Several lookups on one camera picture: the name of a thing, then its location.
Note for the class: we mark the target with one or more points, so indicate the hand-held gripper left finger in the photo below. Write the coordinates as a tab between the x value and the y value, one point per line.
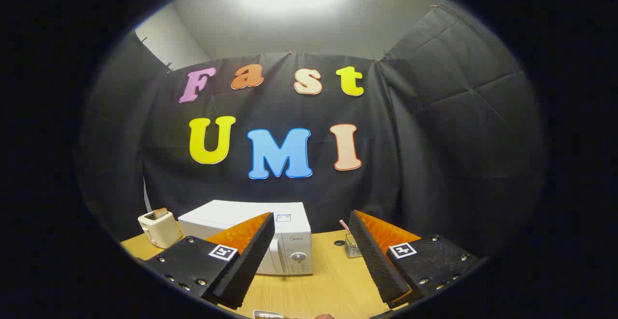
251	261

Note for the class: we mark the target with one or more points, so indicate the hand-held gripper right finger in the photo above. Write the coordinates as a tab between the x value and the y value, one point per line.
376	261

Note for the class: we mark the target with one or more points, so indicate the white microwave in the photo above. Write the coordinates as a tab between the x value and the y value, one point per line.
294	242

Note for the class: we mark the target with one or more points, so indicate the pink striped straw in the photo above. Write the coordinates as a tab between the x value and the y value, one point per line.
344	226

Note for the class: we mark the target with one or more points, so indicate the white plate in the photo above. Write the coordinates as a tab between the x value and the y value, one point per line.
268	315

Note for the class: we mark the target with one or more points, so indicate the white toaster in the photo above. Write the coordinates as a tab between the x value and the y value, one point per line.
161	232

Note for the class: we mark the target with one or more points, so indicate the brown toast slice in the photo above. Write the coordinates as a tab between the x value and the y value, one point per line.
160	213

